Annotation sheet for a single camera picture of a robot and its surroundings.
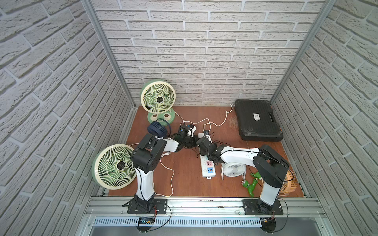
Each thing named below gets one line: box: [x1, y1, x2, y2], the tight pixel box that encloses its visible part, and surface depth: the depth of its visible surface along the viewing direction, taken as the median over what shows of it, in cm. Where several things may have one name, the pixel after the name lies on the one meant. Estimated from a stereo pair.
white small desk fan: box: [222, 162, 247, 178], surface depth 79 cm
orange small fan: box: [278, 169, 298, 197], surface depth 73 cm
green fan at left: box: [91, 144, 137, 190], surface depth 73 cm
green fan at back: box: [140, 80, 177, 125], surface depth 94 cm
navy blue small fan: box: [147, 118, 172, 139], surface depth 94 cm
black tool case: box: [234, 99, 284, 143], surface depth 103 cm
